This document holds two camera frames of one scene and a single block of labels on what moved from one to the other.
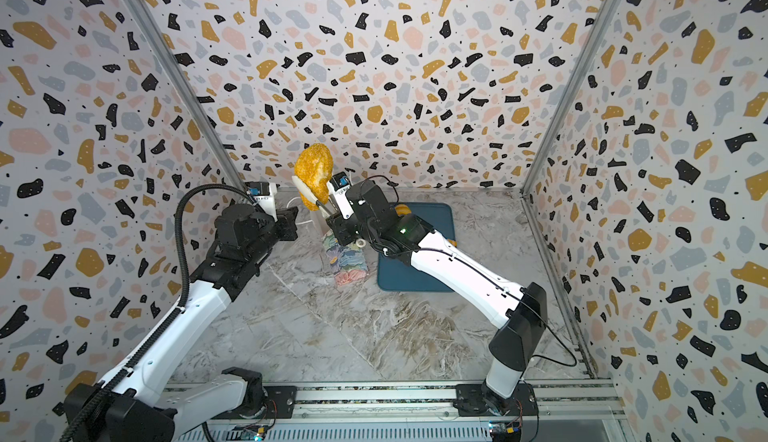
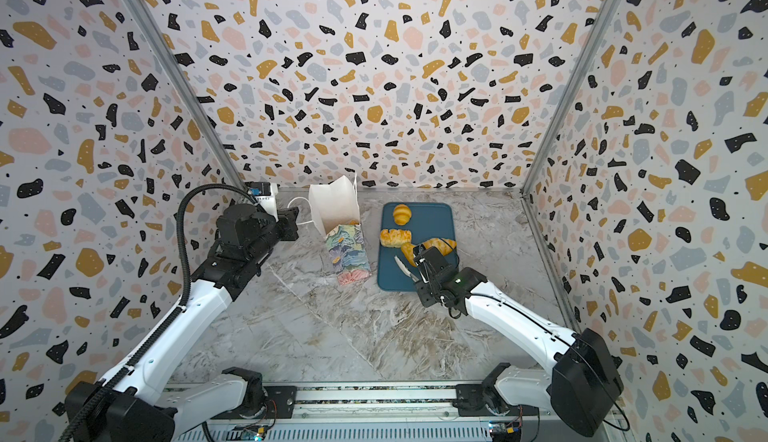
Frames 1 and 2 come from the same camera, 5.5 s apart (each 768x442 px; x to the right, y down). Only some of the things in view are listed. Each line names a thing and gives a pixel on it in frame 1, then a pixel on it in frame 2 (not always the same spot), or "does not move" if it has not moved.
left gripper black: x=286 y=220 does not move
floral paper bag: x=346 y=262 does not move
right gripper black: x=342 y=229 to x=429 y=272
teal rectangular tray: x=397 y=274 does not move
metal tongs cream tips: x=311 y=196 to x=410 y=274
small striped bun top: x=402 y=209 does not move
